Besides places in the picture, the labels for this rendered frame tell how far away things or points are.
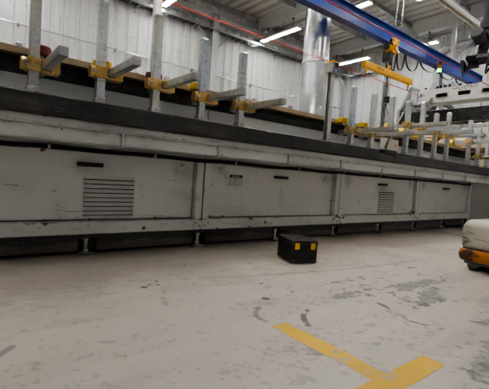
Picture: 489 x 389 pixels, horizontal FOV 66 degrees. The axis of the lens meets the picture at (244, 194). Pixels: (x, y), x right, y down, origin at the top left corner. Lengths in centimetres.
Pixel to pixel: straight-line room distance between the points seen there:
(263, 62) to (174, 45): 296
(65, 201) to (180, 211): 61
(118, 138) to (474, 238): 191
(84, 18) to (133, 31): 111
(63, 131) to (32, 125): 11
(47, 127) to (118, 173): 47
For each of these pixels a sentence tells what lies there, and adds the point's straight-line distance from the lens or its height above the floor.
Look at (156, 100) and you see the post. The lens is 184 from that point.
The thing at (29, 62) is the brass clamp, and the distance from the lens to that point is 170.
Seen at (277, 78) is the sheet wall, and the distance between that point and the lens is 1226.
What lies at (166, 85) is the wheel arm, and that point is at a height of 82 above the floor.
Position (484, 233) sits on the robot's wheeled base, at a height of 22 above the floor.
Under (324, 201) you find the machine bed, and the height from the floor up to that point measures 28.
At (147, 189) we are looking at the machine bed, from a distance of 209.
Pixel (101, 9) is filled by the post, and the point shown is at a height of 108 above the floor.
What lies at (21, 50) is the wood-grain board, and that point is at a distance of 189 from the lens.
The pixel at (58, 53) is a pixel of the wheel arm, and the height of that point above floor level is 79.
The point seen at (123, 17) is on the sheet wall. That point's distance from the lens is 994.
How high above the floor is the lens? 44
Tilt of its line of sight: 3 degrees down
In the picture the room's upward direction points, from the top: 4 degrees clockwise
